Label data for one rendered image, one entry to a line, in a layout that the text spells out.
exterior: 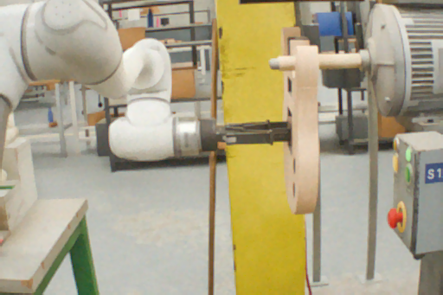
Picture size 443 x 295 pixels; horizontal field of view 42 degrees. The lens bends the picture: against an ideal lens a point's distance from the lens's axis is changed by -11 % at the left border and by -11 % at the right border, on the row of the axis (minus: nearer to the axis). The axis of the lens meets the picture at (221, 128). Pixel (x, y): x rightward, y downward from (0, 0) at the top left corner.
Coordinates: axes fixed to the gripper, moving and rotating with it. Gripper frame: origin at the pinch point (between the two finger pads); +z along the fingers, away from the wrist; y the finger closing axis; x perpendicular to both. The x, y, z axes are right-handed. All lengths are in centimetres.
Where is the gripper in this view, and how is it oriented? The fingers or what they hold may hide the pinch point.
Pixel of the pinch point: (288, 131)
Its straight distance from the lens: 148.7
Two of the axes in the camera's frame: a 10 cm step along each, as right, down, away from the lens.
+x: -0.5, -9.8, -2.0
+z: 10.0, -0.5, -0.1
